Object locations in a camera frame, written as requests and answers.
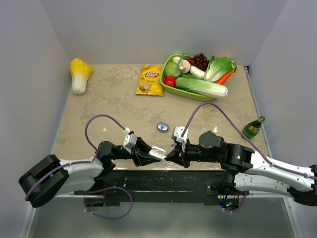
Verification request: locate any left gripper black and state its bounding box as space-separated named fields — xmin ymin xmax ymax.
xmin=111 ymin=137 xmax=161 ymax=167

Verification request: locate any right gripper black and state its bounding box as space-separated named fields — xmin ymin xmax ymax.
xmin=165 ymin=137 xmax=221 ymax=168

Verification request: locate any white earbud charging case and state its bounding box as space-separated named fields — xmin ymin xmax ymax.
xmin=149 ymin=146 xmax=166 ymax=160

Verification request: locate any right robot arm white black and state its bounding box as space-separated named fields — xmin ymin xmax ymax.
xmin=165 ymin=131 xmax=317 ymax=206

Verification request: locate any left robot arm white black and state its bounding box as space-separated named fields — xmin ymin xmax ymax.
xmin=18 ymin=136 xmax=166 ymax=208

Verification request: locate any blue-grey earbud charging case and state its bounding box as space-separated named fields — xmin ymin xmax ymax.
xmin=157 ymin=122 xmax=169 ymax=133

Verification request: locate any long green napa cabbage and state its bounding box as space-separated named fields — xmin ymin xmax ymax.
xmin=176 ymin=77 xmax=228 ymax=98

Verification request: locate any red tomato toy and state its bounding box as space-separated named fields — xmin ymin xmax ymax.
xmin=163 ymin=76 xmax=176 ymax=88

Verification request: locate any yellow Lays chips bag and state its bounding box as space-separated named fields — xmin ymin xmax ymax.
xmin=135 ymin=64 xmax=163 ymax=96

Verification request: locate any green glass bottle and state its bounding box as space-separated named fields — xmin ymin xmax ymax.
xmin=242 ymin=116 xmax=265 ymax=139

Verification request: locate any round green cabbage toy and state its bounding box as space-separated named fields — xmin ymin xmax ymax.
xmin=163 ymin=61 xmax=181 ymax=78

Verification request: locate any orange carrot toy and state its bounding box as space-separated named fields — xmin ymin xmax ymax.
xmin=216 ymin=71 xmax=234 ymax=85

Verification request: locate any white king oyster mushroom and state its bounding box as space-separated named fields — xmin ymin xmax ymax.
xmin=178 ymin=59 xmax=205 ymax=80

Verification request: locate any small white mushroom toy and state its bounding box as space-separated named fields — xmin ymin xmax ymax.
xmin=172 ymin=57 xmax=181 ymax=63

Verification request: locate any green plastic tray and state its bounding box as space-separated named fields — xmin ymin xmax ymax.
xmin=159 ymin=54 xmax=216 ymax=103

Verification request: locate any dark red grapes bunch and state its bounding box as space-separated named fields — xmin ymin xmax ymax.
xmin=186 ymin=53 xmax=209 ymax=71

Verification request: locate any green leafy lettuce toy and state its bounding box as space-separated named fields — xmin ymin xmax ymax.
xmin=204 ymin=56 xmax=233 ymax=82

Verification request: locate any yellow napa cabbage toy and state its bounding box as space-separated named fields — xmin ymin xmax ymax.
xmin=70 ymin=58 xmax=93 ymax=95

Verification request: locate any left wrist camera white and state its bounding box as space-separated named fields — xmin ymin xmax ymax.
xmin=123 ymin=127 xmax=138 ymax=154

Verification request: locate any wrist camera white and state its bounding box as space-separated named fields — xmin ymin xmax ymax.
xmin=123 ymin=127 xmax=138 ymax=154
xmin=171 ymin=126 xmax=188 ymax=151

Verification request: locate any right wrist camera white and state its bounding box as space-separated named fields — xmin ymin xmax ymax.
xmin=171 ymin=126 xmax=188 ymax=151

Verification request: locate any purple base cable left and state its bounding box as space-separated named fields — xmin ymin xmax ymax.
xmin=83 ymin=186 xmax=134 ymax=221

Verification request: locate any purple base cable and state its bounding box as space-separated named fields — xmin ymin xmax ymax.
xmin=83 ymin=186 xmax=134 ymax=221
xmin=222 ymin=190 xmax=250 ymax=213

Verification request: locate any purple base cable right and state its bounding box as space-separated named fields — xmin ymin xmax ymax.
xmin=222 ymin=190 xmax=250 ymax=213

